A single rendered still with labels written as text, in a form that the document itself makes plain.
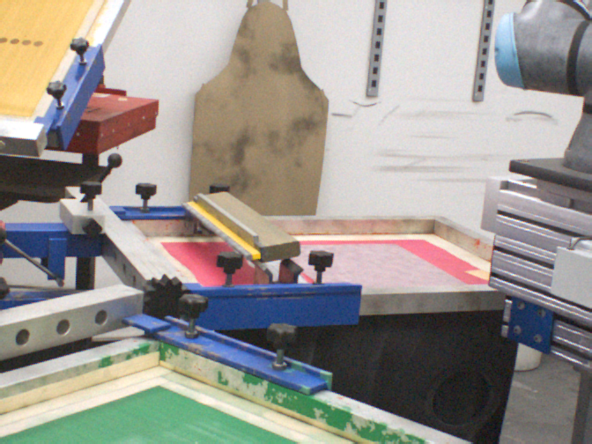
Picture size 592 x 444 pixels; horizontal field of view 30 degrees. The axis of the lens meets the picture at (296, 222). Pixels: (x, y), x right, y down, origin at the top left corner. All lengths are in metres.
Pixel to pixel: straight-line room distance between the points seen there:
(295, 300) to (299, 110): 2.43
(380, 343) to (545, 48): 0.63
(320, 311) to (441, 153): 2.76
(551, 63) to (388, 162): 2.77
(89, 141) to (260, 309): 1.18
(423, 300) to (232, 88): 2.27
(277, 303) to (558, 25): 0.62
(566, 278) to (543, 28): 0.40
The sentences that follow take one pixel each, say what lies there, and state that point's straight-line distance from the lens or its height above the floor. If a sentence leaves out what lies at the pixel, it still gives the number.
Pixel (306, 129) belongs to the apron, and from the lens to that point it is 4.24.
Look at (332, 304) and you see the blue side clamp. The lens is 1.85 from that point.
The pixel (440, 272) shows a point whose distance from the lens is 2.22.
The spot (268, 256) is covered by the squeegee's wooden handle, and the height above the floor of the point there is 1.03.
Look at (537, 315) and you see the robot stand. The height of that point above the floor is 1.00.
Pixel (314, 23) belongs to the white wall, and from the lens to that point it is 4.25.
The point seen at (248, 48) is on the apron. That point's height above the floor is 1.23.
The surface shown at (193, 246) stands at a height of 0.95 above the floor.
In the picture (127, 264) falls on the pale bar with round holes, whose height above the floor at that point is 1.03.
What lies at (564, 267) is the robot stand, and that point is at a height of 1.14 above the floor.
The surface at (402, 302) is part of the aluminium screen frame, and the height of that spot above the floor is 0.97.
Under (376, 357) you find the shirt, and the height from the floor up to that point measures 0.84.
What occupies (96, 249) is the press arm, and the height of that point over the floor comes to 1.00.
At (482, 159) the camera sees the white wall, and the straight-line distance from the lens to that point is 4.67.
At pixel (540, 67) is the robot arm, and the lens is 1.73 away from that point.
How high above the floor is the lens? 1.51
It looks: 13 degrees down
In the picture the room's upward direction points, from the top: 5 degrees clockwise
